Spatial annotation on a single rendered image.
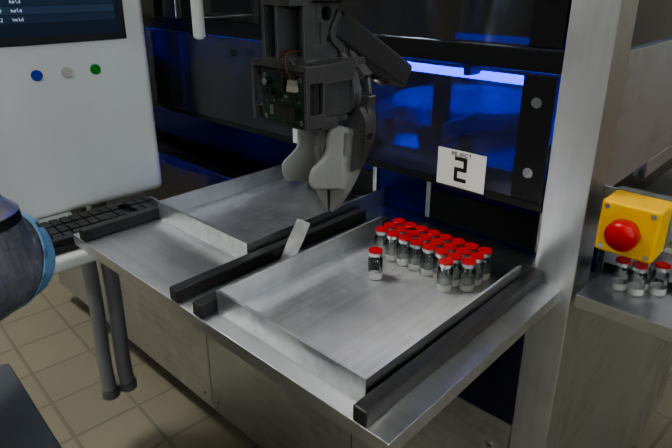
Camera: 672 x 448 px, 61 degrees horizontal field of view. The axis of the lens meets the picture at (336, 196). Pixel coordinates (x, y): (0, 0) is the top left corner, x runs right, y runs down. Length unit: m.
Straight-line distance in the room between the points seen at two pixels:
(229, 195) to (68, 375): 1.26
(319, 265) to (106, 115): 0.70
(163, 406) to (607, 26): 1.71
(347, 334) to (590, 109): 0.42
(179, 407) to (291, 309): 1.28
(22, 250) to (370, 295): 0.45
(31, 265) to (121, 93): 0.68
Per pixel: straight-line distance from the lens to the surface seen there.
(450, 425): 1.15
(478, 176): 0.89
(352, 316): 0.77
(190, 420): 1.98
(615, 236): 0.80
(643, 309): 0.89
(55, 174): 1.39
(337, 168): 0.53
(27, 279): 0.81
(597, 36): 0.79
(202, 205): 1.15
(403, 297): 0.82
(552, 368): 0.96
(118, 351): 1.76
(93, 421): 2.07
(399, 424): 0.62
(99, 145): 1.41
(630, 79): 0.88
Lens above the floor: 1.30
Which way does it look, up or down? 21 degrees down
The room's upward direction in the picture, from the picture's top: straight up
